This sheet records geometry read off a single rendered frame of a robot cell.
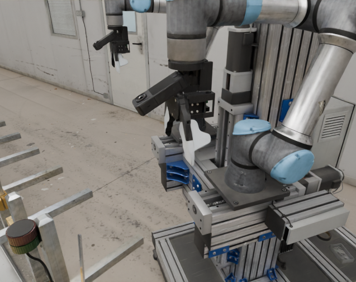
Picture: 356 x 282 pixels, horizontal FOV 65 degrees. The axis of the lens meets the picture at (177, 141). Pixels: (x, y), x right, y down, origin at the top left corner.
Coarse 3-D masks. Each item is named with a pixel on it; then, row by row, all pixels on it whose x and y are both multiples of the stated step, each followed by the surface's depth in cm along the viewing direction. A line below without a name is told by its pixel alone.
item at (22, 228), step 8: (16, 224) 62; (24, 224) 62; (32, 224) 62; (8, 232) 60; (16, 232) 60; (24, 232) 60; (32, 240) 62; (40, 240) 65; (32, 256) 66; (48, 272) 70
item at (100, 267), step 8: (128, 240) 99; (136, 240) 99; (120, 248) 96; (128, 248) 96; (136, 248) 99; (112, 256) 93; (120, 256) 94; (96, 264) 90; (104, 264) 90; (112, 264) 92; (88, 272) 87; (96, 272) 88; (72, 280) 85; (80, 280) 85; (88, 280) 86
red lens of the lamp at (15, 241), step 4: (32, 220) 64; (36, 228) 63; (32, 232) 61; (36, 232) 63; (8, 236) 60; (24, 236) 60; (28, 236) 60; (32, 236) 61; (8, 240) 60; (12, 240) 59; (16, 240) 59; (20, 240) 59; (24, 240) 60; (28, 240) 61; (12, 244) 60; (16, 244) 60; (20, 244) 60; (24, 244) 60
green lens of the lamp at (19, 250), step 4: (36, 236) 63; (36, 240) 63; (28, 244) 61; (32, 244) 62; (36, 244) 63; (12, 248) 61; (16, 248) 60; (20, 248) 60; (24, 248) 61; (28, 248) 61; (32, 248) 62; (16, 252) 61; (20, 252) 61; (24, 252) 61
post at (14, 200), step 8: (16, 192) 84; (8, 200) 81; (16, 200) 83; (8, 208) 85; (16, 208) 84; (24, 208) 86; (16, 216) 84; (24, 216) 86; (32, 264) 94; (40, 264) 96; (32, 272) 96; (40, 272) 97; (40, 280) 98
